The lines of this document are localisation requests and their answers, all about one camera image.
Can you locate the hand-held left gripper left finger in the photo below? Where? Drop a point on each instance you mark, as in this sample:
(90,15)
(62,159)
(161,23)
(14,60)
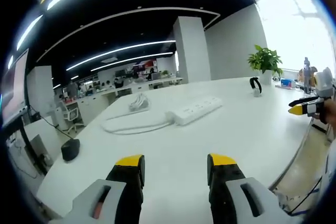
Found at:
(105,195)

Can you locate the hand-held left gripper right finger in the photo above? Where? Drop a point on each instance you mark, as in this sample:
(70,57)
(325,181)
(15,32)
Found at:
(244,195)

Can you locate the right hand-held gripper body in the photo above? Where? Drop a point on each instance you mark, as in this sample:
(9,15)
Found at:
(324,85)

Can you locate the white power strip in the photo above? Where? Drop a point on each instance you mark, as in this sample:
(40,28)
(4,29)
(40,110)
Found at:
(195,108)

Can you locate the white desk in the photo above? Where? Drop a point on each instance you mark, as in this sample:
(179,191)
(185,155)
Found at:
(183,140)

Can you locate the person's right hand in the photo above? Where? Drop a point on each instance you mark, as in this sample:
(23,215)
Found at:
(329,111)

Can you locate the blue box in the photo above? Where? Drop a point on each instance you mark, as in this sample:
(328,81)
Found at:
(287,83)

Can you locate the black headband on white stand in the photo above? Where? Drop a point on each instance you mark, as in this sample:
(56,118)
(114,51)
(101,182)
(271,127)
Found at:
(255,83)

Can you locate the green potted plant white pot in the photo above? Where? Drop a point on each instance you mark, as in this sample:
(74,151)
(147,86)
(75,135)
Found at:
(265,62)

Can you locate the black rounded pouch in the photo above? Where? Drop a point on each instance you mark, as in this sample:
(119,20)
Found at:
(70,149)

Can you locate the white side cabinet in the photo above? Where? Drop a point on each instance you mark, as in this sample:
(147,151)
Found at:
(39,142)

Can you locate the white office chair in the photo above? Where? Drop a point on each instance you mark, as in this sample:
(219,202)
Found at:
(71,115)

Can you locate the white office counter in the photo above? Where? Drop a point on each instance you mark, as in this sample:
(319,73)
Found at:
(126,89)

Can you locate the large display screen on stand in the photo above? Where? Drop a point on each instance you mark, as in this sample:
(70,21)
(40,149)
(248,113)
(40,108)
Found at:
(14,87)

